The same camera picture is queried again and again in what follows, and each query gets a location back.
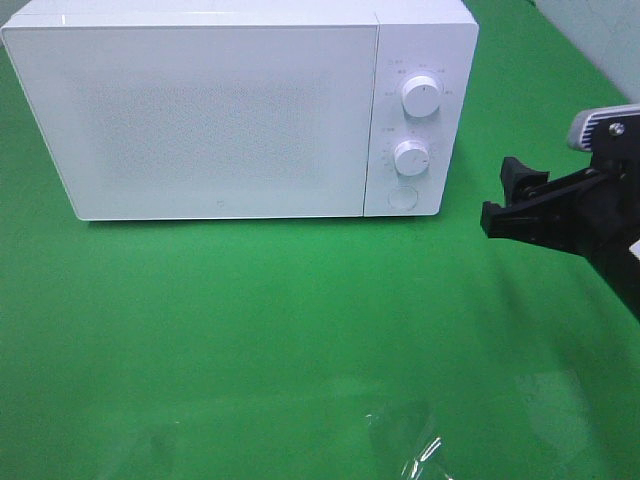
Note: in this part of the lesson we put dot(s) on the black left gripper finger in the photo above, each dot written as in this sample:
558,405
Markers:
500,222

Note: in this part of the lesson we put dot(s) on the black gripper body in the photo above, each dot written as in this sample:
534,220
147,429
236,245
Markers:
593,213

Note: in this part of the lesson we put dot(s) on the white microwave door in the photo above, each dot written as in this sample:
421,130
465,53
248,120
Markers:
202,123

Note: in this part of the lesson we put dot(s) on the round white door button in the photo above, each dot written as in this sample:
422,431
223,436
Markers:
403,198

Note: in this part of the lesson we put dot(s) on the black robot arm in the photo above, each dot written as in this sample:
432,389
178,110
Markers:
627,280

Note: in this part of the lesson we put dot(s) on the white microwave oven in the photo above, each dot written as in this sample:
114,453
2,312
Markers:
413,37

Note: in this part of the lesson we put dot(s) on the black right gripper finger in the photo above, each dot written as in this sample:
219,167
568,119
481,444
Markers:
519,181

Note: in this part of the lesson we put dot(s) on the white microwave knob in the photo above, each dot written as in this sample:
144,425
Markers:
420,95
411,158

